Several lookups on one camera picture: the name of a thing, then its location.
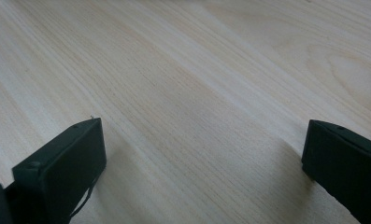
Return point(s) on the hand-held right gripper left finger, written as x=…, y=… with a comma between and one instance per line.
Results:
x=61, y=171

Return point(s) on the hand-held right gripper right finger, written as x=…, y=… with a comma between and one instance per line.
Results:
x=345, y=168

